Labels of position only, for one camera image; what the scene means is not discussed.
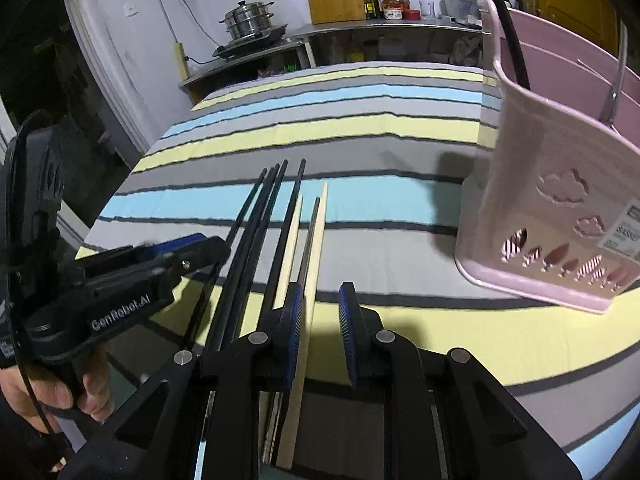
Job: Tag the metal kitchen shelf table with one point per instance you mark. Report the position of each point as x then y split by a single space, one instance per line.
434 40

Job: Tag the pink plastic utensil basket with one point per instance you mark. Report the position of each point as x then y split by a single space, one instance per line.
551 209

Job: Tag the low grey side shelf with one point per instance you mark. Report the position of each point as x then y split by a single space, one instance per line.
288 56

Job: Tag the clear drinking glass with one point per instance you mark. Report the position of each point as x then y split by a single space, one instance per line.
427 9

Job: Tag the clear storage container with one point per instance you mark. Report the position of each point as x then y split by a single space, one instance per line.
461 11

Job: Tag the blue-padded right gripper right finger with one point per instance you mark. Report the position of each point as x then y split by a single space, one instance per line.
445 415

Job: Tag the beige power strip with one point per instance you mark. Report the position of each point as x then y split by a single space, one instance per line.
182 61

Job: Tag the person's left hand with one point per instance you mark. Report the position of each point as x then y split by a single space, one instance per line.
97 400

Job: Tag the beige wooden chopstick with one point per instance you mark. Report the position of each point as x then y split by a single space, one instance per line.
275 398
310 271

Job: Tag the striped tablecloth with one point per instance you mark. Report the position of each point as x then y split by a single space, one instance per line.
389 145

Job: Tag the green-yellow oil bottle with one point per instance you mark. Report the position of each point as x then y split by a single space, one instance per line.
368 6

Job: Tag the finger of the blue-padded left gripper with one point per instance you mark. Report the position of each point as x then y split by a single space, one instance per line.
150 273
189 251

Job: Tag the red lidded jar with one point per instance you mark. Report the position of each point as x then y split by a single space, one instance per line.
394 10

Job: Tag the stainless steel steamer pot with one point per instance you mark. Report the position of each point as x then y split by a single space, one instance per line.
247 18

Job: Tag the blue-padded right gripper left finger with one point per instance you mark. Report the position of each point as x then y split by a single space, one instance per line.
198 419

